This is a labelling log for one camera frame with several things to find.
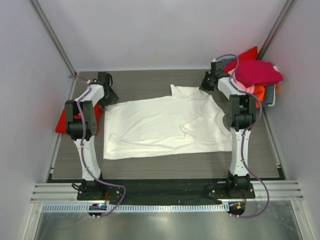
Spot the white printed t shirt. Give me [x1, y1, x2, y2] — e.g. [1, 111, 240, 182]
[103, 84, 232, 160]

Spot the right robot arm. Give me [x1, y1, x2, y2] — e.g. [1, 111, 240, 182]
[199, 60, 256, 199]

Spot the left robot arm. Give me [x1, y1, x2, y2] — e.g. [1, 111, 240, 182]
[64, 71, 119, 200]

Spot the grey-blue laundry basket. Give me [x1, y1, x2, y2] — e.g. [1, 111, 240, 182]
[219, 57, 237, 67]

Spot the pink t shirt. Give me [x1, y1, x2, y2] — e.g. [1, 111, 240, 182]
[228, 68, 256, 93]

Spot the magenta t shirt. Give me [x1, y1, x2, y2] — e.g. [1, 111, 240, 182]
[235, 60, 284, 88]

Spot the orange t shirt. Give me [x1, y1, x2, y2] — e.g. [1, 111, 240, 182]
[253, 84, 266, 103]

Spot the red t shirt in basket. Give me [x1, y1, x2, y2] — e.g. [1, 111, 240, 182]
[238, 46, 258, 62]

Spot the grey t shirt in basket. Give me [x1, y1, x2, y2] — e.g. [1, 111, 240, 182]
[261, 84, 276, 108]

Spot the folded red t shirt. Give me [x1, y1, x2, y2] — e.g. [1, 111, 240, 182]
[55, 104, 104, 134]

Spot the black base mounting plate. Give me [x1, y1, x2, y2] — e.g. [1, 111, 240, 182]
[71, 178, 256, 206]

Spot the left aluminium corner post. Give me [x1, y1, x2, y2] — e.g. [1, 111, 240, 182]
[29, 0, 78, 78]

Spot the aluminium corner post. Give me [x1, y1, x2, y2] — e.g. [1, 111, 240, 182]
[257, 0, 297, 60]
[29, 0, 78, 78]

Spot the right aluminium corner post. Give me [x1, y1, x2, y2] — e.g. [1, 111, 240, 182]
[257, 0, 297, 60]

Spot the slotted white cable duct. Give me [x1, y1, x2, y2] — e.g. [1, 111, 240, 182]
[42, 202, 229, 214]

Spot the aluminium frame rail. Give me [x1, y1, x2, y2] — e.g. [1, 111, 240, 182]
[30, 180, 304, 203]

